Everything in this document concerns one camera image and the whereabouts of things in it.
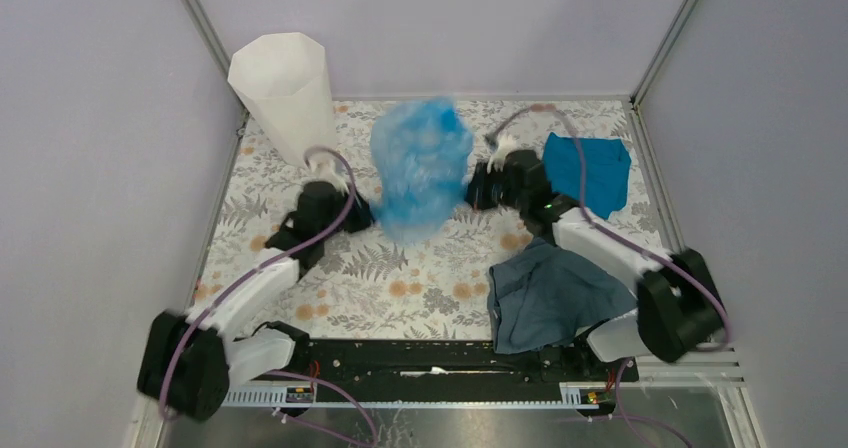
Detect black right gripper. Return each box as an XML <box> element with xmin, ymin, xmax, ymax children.
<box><xmin>456</xmin><ymin>157</ymin><xmax>529</xmax><ymax>212</ymax></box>

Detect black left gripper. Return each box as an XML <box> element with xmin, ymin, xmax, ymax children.
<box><xmin>317</xmin><ymin>179</ymin><xmax>385</xmax><ymax>240</ymax></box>

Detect blue plastic trash bag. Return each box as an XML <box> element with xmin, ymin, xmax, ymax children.
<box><xmin>370</xmin><ymin>97</ymin><xmax>474</xmax><ymax>244</ymax></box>

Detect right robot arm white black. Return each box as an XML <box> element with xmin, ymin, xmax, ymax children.
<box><xmin>465</xmin><ymin>149</ymin><xmax>729</xmax><ymax>380</ymax></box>

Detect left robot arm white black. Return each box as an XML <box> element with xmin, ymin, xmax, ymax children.
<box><xmin>136</xmin><ymin>181</ymin><xmax>374</xmax><ymax>421</ymax></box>

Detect white paper trash bin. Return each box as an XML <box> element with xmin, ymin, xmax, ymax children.
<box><xmin>227</xmin><ymin>32</ymin><xmax>337</xmax><ymax>167</ymax></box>

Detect floral patterned table mat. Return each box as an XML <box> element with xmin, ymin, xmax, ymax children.
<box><xmin>194</xmin><ymin>100</ymin><xmax>663</xmax><ymax>340</ymax></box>

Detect grey-blue crumpled cloth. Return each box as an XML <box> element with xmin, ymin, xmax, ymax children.
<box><xmin>487</xmin><ymin>238</ymin><xmax>636</xmax><ymax>354</ymax></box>

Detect teal folded cloth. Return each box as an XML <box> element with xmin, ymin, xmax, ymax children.
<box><xmin>542</xmin><ymin>133</ymin><xmax>631</xmax><ymax>220</ymax></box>

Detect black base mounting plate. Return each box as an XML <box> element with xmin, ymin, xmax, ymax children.
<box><xmin>286</xmin><ymin>339</ymin><xmax>639</xmax><ymax>404</ymax></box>

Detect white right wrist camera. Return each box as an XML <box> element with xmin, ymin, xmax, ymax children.
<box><xmin>486</xmin><ymin>133</ymin><xmax>519</xmax><ymax>173</ymax></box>

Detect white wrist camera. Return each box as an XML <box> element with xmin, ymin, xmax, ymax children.
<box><xmin>304</xmin><ymin>150</ymin><xmax>349</xmax><ymax>194</ymax></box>
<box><xmin>486</xmin><ymin>133</ymin><xmax>519</xmax><ymax>173</ymax></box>

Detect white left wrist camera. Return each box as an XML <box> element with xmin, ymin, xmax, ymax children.
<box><xmin>304</xmin><ymin>150</ymin><xmax>349</xmax><ymax>194</ymax></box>

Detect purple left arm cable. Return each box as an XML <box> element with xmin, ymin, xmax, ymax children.
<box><xmin>155</xmin><ymin>146</ymin><xmax>359</xmax><ymax>423</ymax></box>

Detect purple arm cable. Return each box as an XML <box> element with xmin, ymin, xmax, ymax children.
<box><xmin>155</xmin><ymin>146</ymin><xmax>359</xmax><ymax>423</ymax></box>
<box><xmin>486</xmin><ymin>103</ymin><xmax>733</xmax><ymax>354</ymax></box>

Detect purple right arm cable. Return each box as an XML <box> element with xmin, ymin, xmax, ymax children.
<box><xmin>486</xmin><ymin>103</ymin><xmax>733</xmax><ymax>354</ymax></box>

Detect aluminium frame rails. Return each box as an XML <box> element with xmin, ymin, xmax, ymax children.
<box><xmin>132</xmin><ymin>0</ymin><xmax>763</xmax><ymax>448</ymax></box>

